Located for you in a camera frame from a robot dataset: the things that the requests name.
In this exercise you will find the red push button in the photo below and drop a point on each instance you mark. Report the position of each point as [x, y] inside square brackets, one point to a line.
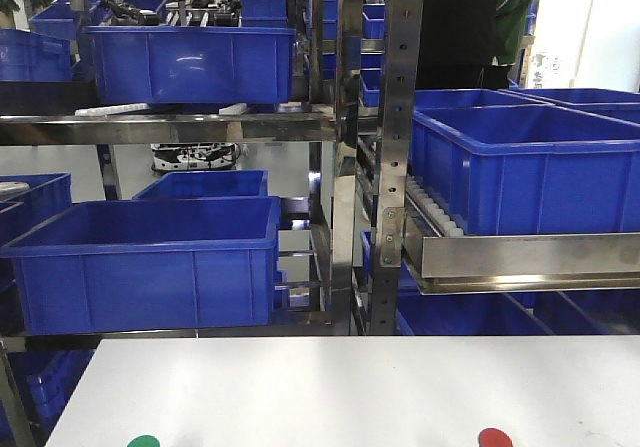
[494, 437]

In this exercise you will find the green push button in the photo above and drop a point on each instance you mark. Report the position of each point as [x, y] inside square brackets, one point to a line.
[145, 440]

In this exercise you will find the blue bin behind lower left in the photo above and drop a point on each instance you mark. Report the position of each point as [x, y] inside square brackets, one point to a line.
[207, 184]

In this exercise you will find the steel shelving rack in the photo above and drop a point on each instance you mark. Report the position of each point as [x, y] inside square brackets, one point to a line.
[376, 226]

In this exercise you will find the blue bin lower left shelf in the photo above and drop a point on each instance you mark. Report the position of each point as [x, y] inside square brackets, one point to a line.
[108, 266]

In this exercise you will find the blue bin shelf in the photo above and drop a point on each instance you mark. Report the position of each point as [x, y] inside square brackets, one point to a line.
[529, 169]
[207, 65]
[108, 266]

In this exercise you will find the blue bin right shelf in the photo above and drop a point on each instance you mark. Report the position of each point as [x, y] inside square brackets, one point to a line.
[529, 169]

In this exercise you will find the blue bin upper left shelf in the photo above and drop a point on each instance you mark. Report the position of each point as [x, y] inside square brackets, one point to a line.
[207, 65]

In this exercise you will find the blue bin far left edge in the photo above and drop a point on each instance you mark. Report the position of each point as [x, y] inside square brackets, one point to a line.
[28, 200]

